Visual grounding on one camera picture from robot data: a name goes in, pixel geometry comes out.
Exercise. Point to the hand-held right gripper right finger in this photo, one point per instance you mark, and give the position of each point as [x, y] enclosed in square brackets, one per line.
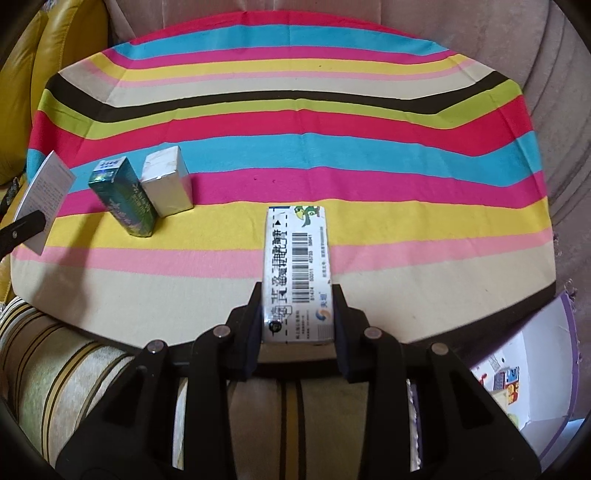
[344, 341]

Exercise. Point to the purple and white box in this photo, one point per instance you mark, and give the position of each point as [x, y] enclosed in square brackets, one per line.
[540, 364]

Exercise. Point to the colourful striped cloth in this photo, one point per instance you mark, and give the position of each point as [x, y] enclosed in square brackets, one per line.
[369, 152]

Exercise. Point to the small white and silver box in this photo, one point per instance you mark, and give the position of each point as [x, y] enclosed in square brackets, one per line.
[168, 194]

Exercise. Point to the beige box with fine print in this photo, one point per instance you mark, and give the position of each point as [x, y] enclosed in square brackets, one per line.
[48, 189]

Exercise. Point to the teal box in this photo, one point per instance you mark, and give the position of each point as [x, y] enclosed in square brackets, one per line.
[127, 198]

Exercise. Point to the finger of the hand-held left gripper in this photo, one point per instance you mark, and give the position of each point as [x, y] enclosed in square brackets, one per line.
[23, 228]

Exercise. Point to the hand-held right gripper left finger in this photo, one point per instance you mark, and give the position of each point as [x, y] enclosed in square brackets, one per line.
[253, 332]

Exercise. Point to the beige striped blanket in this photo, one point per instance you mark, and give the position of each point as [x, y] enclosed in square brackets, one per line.
[69, 369]

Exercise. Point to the white box with green cartoon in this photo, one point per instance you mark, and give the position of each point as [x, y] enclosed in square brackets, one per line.
[298, 258]

